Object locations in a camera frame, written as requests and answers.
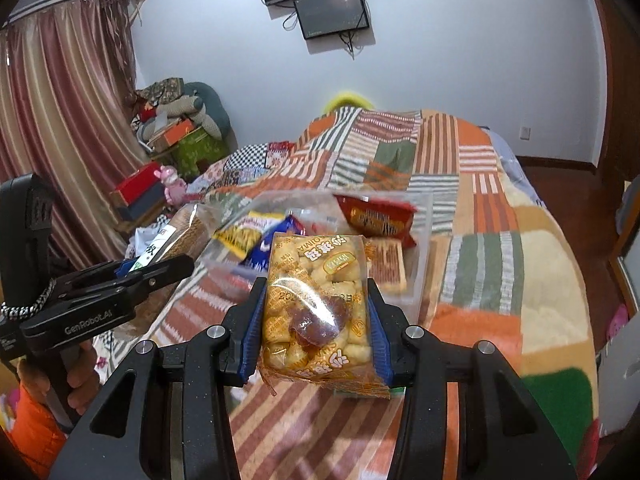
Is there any brown cake roll clear box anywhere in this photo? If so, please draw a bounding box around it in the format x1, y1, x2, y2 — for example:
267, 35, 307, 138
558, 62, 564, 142
125, 203, 222, 272

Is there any white yellow noodle snack bag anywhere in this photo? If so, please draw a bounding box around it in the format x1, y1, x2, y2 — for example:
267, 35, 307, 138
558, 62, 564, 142
214, 210, 285, 260

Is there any blue cookie bag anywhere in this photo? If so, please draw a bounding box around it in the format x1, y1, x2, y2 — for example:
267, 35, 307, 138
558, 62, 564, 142
240, 213, 307, 273

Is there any clear bag of puff biscuits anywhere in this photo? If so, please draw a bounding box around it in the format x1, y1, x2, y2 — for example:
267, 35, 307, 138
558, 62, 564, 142
258, 233, 390, 399

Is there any red snack bag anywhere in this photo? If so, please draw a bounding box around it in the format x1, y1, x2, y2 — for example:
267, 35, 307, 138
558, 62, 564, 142
334, 194, 418, 248

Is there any person's left hand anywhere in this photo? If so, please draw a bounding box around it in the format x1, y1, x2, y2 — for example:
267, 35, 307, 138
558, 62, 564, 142
17, 340, 101, 415

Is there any white plastic bag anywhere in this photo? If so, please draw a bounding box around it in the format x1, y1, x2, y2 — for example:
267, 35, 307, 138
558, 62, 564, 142
124, 226, 160, 260

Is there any striped pink curtain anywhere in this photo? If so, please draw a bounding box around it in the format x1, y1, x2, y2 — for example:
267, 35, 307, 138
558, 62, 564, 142
1, 0, 146, 268

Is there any red box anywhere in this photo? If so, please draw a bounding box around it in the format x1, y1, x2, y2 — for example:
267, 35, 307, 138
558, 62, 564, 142
110, 162, 160, 208

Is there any pink plush toy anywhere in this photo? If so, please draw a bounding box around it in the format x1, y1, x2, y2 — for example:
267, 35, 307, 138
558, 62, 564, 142
154, 165, 186, 208

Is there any orange sleeve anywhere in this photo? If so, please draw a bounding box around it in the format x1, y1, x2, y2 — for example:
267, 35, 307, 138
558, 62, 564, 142
6, 386, 67, 479

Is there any patchwork striped bed quilt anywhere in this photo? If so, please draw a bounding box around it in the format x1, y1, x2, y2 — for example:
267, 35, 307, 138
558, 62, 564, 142
94, 105, 601, 480

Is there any pile of clothes and boxes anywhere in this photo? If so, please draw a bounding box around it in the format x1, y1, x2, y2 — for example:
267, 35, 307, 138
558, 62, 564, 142
131, 77, 232, 182

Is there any square tan cracker pack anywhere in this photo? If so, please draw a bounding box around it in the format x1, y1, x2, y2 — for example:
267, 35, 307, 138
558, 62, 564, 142
364, 237, 407, 294

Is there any clear plastic storage bin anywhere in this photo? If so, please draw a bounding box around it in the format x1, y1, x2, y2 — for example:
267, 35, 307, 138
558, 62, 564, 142
199, 187, 435, 311

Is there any wooden door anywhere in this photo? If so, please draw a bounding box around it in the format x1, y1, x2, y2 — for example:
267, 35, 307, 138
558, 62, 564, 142
594, 0, 639, 181

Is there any yellow pillow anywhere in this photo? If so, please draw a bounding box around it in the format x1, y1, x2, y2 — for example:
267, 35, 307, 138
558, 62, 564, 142
323, 91, 375, 114

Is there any small wall monitor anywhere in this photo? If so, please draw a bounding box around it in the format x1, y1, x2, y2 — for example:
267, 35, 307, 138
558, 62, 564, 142
294, 0, 370, 40

